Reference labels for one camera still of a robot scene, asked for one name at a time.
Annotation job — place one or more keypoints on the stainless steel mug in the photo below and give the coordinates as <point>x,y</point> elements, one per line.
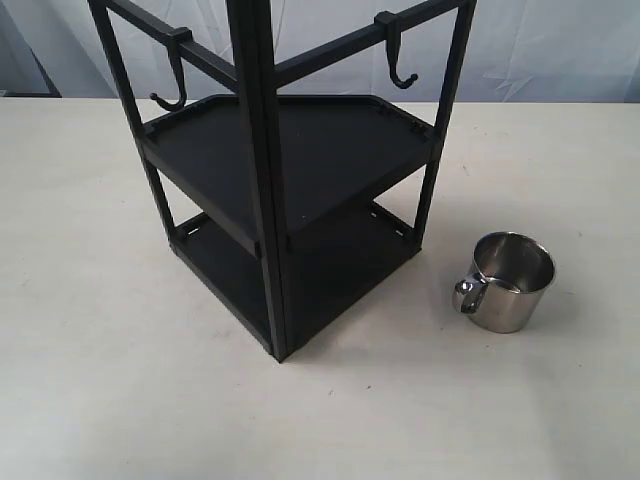
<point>507,278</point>

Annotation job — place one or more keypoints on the black metal shelf rack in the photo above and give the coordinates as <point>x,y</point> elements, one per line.
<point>289,208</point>

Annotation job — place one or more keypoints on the black hook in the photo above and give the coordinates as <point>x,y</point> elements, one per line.
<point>172,42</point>
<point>390,23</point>

